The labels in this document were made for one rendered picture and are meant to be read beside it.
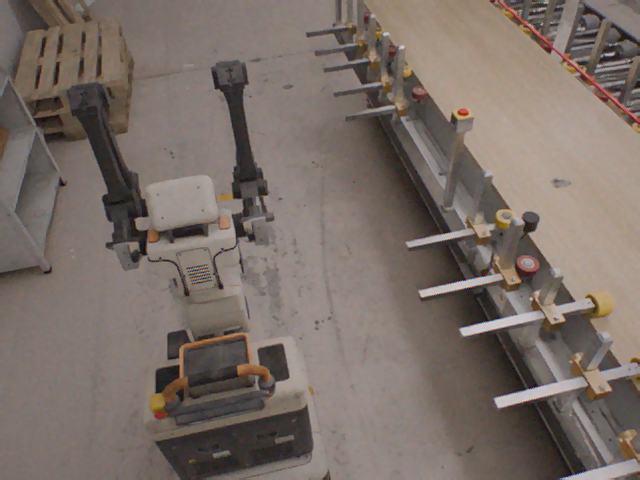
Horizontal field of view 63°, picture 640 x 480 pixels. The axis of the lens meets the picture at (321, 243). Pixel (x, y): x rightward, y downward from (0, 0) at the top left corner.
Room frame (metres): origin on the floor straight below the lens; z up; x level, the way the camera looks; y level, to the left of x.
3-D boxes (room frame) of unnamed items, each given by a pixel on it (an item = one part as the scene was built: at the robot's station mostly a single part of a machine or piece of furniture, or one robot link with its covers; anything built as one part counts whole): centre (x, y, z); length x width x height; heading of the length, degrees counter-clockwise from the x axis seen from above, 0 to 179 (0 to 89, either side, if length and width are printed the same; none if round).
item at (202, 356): (0.92, 0.37, 0.87); 0.23 x 0.15 x 0.11; 99
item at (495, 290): (1.28, -0.66, 0.75); 0.26 x 0.01 x 0.10; 10
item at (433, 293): (1.19, -0.56, 0.84); 0.43 x 0.03 x 0.04; 100
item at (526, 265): (1.23, -0.76, 0.85); 0.08 x 0.08 x 0.11
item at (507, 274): (1.23, -0.69, 0.85); 0.14 x 0.06 x 0.05; 10
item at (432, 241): (1.45, -0.56, 0.84); 0.43 x 0.03 x 0.04; 100
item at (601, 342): (0.76, -0.77, 0.89); 0.04 x 0.04 x 0.48; 10
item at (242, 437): (0.94, 0.38, 0.59); 0.55 x 0.34 x 0.83; 99
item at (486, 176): (1.50, -0.64, 0.89); 0.04 x 0.04 x 0.48; 10
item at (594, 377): (0.74, -0.77, 0.95); 0.14 x 0.06 x 0.05; 10
